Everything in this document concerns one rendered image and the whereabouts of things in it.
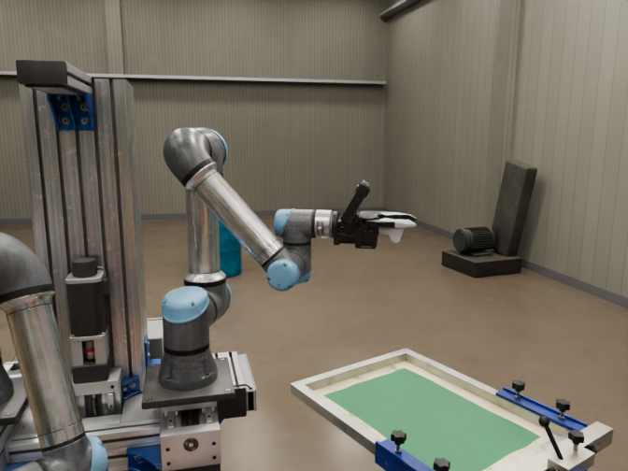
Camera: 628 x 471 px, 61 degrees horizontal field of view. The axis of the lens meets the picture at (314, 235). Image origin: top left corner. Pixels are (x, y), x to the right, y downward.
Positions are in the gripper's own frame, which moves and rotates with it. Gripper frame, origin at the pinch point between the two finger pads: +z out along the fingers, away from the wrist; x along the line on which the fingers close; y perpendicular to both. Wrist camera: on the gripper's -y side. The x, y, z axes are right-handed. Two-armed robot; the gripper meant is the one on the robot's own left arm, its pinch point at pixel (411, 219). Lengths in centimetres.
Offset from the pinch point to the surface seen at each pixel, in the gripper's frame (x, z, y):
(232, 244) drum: -498, -229, 192
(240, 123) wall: -1018, -376, 98
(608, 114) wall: -531, 216, 30
